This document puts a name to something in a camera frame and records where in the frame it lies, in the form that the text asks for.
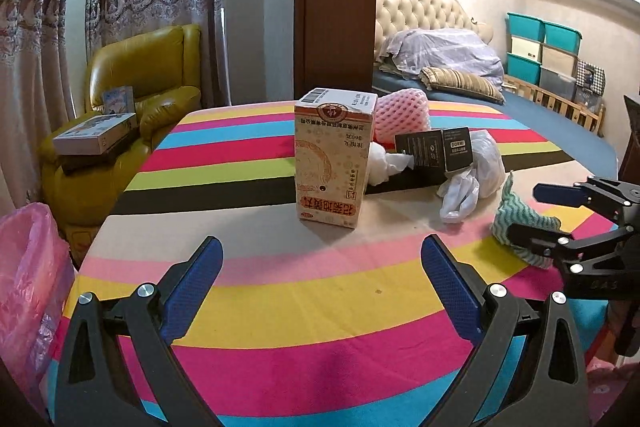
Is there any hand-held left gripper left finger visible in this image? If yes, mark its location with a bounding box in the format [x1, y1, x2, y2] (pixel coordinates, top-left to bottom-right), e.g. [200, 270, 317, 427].
[54, 235, 224, 427]

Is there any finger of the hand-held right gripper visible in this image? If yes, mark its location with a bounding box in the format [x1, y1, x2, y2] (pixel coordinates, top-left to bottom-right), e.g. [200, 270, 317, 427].
[532, 176, 640, 219]
[505, 221, 640, 271]

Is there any flat white game box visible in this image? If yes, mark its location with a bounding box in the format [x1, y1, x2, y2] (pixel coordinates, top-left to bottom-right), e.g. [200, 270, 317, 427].
[52, 113, 137, 156]

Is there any striped colourful tablecloth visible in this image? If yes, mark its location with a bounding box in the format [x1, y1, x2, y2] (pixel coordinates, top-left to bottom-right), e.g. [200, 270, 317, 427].
[47, 99, 621, 427]

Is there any clear grey storage box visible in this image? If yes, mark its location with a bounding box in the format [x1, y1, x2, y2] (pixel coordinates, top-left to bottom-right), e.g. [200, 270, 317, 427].
[539, 67, 577, 100]

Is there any small black box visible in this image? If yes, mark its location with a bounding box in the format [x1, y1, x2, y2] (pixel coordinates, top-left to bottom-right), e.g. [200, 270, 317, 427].
[394, 127, 474, 175]

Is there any bed with tufted headboard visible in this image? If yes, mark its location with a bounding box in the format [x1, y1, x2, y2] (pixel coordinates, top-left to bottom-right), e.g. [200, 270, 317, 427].
[372, 0, 621, 178]

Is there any dark flat box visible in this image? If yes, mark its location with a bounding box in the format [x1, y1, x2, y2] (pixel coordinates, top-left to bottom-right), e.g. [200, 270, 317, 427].
[60, 142, 138, 175]

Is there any pink plastic bag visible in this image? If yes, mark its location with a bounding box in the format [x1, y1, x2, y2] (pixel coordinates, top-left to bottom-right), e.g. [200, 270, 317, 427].
[0, 202, 76, 413]

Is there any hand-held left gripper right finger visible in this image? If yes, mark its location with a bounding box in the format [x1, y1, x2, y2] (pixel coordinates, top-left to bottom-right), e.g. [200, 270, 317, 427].
[420, 234, 590, 427]

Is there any folded grey-blue quilt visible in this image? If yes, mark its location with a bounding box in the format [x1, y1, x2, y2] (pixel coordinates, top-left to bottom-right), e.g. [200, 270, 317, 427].
[377, 28, 505, 88]

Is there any small picture card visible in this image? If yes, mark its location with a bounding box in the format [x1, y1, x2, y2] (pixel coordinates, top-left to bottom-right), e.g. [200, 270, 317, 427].
[102, 86, 136, 115]

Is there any white tissue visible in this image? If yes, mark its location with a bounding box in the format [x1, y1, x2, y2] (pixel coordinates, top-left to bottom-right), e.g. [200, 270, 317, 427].
[369, 142, 416, 188]

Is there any pink floral cloth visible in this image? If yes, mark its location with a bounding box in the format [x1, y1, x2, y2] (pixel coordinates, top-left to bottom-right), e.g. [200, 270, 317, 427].
[585, 347, 640, 427]

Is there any white plastic bag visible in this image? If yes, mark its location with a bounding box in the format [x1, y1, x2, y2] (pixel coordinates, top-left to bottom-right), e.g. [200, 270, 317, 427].
[437, 129, 507, 224]

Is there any pink foam fruit net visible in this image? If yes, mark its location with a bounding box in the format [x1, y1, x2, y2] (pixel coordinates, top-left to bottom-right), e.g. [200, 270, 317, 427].
[372, 89, 432, 145]

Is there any beige medicine box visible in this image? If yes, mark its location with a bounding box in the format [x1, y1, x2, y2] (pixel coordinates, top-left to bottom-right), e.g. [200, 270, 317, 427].
[294, 88, 378, 228]

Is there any wooden bed rail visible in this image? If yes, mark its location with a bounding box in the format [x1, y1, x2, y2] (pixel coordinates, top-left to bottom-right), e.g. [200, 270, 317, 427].
[502, 74, 606, 138]

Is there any beige storage box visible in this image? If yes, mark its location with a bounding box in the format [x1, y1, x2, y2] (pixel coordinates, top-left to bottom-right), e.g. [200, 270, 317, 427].
[541, 44, 579, 75]
[510, 35, 543, 62]

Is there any yellow leather armchair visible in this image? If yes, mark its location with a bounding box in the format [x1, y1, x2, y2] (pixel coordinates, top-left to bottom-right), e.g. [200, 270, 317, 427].
[40, 24, 203, 248]

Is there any teal storage box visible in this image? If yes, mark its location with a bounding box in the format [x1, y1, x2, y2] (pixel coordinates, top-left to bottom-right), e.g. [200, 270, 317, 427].
[544, 22, 583, 56]
[507, 12, 546, 42]
[506, 52, 542, 84]

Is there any green wavy striped cloth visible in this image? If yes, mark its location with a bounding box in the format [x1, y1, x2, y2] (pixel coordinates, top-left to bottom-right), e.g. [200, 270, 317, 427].
[492, 171, 563, 269]

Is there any striped brown pillow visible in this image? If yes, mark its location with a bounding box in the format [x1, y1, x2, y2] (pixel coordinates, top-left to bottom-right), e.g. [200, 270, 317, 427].
[420, 67, 506, 105]

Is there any houndstooth patterned bag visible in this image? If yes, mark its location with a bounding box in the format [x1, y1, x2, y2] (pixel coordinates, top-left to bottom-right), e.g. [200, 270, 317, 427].
[575, 59, 607, 95]

